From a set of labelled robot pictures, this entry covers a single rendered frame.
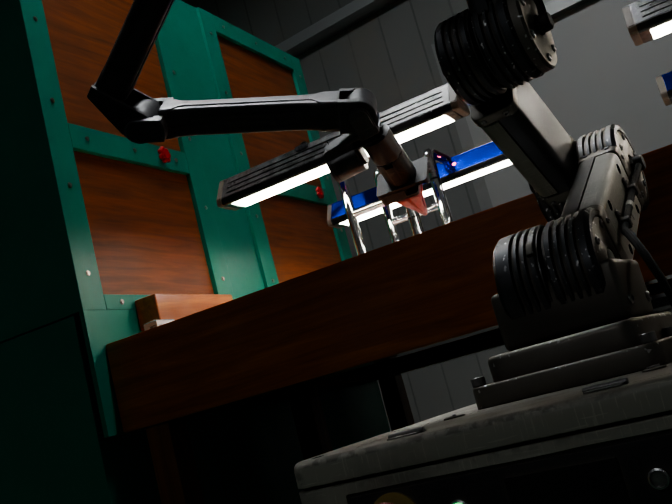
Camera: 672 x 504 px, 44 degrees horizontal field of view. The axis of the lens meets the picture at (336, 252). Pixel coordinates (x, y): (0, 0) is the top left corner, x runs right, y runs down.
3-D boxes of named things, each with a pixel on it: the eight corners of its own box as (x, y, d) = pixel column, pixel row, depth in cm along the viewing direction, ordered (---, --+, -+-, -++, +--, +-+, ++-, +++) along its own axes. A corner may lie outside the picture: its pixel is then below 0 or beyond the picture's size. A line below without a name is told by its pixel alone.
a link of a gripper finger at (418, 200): (403, 209, 162) (381, 175, 157) (437, 197, 159) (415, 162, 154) (402, 233, 157) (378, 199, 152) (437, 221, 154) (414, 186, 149)
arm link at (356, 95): (121, 117, 141) (137, 94, 150) (127, 148, 144) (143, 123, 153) (375, 105, 138) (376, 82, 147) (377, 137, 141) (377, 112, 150)
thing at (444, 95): (459, 107, 170) (449, 75, 172) (216, 208, 197) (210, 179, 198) (471, 115, 178) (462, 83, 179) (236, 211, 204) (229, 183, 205)
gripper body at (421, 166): (382, 181, 157) (363, 153, 153) (431, 162, 153) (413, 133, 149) (380, 204, 153) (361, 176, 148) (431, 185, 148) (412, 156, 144)
